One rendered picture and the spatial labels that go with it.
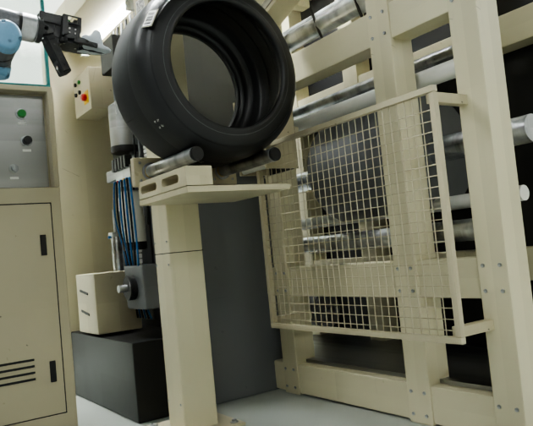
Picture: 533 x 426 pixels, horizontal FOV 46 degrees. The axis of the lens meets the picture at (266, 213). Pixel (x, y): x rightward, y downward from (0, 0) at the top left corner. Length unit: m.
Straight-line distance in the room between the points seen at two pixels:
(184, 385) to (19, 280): 0.67
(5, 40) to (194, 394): 1.28
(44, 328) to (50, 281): 0.17
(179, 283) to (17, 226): 0.60
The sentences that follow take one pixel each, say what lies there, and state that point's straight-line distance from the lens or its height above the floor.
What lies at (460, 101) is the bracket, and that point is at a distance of 1.87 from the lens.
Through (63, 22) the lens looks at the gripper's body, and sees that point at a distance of 1.90.
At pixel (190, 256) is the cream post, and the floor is 0.60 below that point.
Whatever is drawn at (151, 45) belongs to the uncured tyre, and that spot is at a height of 1.22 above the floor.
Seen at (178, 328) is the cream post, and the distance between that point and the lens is 2.19.
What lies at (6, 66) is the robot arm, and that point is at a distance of 1.82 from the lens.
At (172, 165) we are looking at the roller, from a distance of 1.96.
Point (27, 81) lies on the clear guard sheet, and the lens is 2.47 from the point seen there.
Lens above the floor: 0.60
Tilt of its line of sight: 3 degrees up
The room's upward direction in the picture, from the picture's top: 6 degrees counter-clockwise
